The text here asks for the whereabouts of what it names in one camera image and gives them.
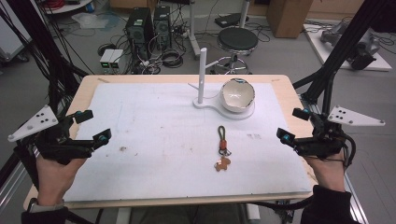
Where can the slim black computer tower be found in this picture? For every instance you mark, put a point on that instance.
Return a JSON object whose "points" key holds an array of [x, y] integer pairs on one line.
{"points": [[162, 25]]}

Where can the black metal stand frame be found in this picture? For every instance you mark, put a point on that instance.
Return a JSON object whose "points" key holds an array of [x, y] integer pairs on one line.
{"points": [[43, 40], [339, 53]]}

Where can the clear plastic sheet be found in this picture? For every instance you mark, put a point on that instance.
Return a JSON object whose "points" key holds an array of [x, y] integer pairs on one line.
{"points": [[90, 21]]}

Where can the grey wrist watch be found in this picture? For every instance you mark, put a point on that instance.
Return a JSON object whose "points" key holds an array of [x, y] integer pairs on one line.
{"points": [[46, 207]]}

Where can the round white table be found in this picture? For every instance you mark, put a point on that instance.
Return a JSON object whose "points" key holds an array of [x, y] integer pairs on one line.
{"points": [[71, 5]]}

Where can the white power supply box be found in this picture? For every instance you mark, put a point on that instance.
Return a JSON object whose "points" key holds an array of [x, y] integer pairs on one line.
{"points": [[106, 59], [117, 59]]}

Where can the grey robot device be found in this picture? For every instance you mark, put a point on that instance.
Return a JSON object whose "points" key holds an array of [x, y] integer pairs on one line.
{"points": [[361, 46]]}

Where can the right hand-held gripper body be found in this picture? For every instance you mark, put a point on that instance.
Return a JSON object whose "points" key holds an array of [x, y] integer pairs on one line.
{"points": [[323, 144]]}

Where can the white cabinet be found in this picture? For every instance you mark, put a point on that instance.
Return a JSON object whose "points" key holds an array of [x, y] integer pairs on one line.
{"points": [[11, 37]]}

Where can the black round stool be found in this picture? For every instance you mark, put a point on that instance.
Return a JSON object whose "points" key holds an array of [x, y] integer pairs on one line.
{"points": [[237, 39]]}

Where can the white floor platform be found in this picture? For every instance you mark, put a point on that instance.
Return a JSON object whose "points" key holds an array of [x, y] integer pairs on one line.
{"points": [[323, 53]]}

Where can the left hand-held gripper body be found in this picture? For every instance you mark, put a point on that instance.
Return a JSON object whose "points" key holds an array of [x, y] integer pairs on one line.
{"points": [[53, 146]]}

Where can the flat black device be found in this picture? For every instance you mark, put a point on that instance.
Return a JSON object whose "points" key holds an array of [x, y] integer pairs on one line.
{"points": [[230, 20]]}

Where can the brown cardboard box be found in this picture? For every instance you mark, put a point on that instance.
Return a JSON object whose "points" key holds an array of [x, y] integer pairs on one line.
{"points": [[288, 17]]}

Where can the person's right hand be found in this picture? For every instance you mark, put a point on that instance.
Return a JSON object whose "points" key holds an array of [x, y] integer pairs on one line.
{"points": [[328, 172]]}

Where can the white table leg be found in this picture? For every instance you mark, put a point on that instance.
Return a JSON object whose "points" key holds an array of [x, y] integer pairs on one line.
{"points": [[193, 31], [244, 12]]}

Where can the white table mat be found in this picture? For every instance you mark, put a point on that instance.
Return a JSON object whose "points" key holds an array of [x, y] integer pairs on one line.
{"points": [[155, 130]]}

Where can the large black computer tower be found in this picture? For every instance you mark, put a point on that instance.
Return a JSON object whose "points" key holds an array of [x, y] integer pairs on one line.
{"points": [[138, 28]]}

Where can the white stand with pole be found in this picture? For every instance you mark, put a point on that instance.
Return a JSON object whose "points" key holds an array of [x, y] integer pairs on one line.
{"points": [[202, 74]]}

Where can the white ceramic bowl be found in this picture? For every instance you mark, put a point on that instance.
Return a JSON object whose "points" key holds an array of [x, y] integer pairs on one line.
{"points": [[236, 93]]}

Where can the wooden table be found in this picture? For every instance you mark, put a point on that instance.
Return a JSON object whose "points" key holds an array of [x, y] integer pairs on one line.
{"points": [[90, 79]]}

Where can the person's left hand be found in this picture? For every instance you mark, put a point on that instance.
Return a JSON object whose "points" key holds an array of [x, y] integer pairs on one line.
{"points": [[53, 180]]}

